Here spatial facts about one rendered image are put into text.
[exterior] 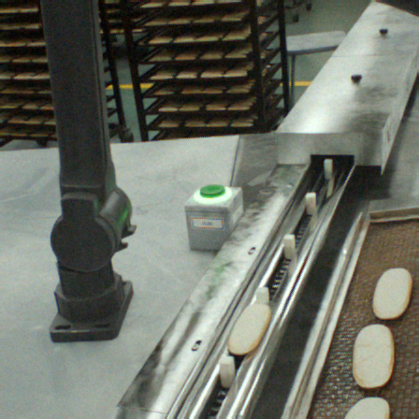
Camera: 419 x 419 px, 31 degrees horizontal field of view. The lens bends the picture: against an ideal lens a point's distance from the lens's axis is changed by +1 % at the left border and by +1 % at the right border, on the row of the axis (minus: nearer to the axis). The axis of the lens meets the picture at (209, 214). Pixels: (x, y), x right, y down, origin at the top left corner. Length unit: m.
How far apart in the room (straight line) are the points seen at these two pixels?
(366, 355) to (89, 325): 0.38
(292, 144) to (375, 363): 0.63
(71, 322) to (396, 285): 0.40
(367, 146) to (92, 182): 0.53
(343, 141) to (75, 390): 0.62
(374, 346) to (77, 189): 0.38
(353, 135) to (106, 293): 0.51
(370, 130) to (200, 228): 0.34
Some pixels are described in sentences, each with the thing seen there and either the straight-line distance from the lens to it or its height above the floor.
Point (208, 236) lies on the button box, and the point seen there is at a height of 0.85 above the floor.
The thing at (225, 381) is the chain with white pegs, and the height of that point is 0.85.
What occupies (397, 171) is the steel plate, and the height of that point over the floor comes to 0.82.
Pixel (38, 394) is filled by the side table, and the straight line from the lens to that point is 0.88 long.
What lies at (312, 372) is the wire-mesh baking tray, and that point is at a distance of 0.73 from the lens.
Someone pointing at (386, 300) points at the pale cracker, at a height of 0.91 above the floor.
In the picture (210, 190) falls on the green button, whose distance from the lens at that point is 1.09.
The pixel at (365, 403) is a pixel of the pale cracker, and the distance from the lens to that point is 0.67.
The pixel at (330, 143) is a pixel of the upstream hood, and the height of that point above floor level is 0.90.
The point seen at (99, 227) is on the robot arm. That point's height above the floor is 0.97.
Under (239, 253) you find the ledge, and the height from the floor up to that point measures 0.86.
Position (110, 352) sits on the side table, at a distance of 0.92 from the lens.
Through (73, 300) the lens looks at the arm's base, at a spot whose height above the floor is 0.87.
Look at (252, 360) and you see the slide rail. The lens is 0.82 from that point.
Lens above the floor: 1.33
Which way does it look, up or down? 25 degrees down
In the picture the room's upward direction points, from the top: 7 degrees counter-clockwise
